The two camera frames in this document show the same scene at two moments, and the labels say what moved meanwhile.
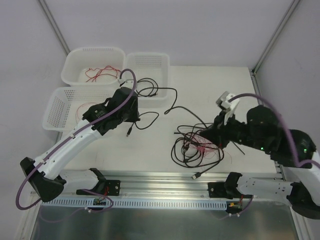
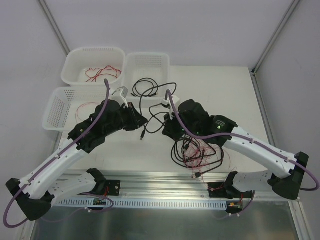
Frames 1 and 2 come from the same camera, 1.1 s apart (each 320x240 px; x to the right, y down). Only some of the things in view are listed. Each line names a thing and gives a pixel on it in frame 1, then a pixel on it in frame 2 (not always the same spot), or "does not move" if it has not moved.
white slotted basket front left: (68, 104) does not move
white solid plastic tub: (93, 66) does not move
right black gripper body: (217, 130) to (171, 128)
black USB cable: (157, 87) to (140, 104)
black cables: (193, 150) does not move
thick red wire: (93, 74) does not move
